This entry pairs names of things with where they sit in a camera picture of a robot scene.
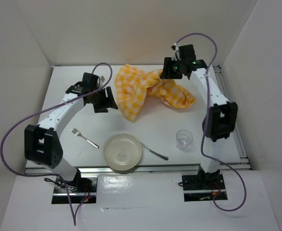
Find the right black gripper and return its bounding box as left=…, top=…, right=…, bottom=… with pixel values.
left=160, top=57, right=184, bottom=79

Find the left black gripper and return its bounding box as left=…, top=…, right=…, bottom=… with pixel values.
left=88, top=86, right=118, bottom=113

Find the yellow white checkered cloth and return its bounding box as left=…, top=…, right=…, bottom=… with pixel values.
left=115, top=64, right=196, bottom=122

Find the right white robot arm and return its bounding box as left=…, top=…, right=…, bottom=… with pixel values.
left=161, top=57, right=238, bottom=189

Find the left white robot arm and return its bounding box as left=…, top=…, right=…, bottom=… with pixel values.
left=25, top=82, right=118, bottom=192

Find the silver fork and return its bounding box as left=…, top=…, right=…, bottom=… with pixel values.
left=70, top=128, right=99, bottom=149

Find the cream round plate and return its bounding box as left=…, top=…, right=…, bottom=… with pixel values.
left=103, top=133, right=142, bottom=171

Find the clear plastic cup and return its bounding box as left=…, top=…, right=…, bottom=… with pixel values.
left=175, top=129, right=194, bottom=153

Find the silver spoon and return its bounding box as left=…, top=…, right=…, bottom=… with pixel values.
left=140, top=142, right=169, bottom=161

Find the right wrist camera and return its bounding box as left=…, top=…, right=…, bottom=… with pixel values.
left=171, top=43, right=196, bottom=61

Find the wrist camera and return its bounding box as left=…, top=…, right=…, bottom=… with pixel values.
left=171, top=43, right=196, bottom=61
left=82, top=72, right=105, bottom=91

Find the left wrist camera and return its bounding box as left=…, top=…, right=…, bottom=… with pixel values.
left=82, top=72, right=105, bottom=91

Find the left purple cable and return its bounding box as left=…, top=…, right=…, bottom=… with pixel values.
left=0, top=63, right=114, bottom=226

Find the purple cable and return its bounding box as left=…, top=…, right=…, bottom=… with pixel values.
left=174, top=33, right=248, bottom=212
left=0, top=63, right=114, bottom=226

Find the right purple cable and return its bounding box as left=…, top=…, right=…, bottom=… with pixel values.
left=174, top=33, right=248, bottom=212

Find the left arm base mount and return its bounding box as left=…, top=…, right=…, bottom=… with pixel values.
left=44, top=176, right=98, bottom=205

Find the aluminium rail frame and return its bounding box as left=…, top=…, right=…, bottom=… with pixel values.
left=25, top=64, right=238, bottom=181

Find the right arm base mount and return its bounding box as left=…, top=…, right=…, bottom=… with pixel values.
left=178, top=174, right=228, bottom=202

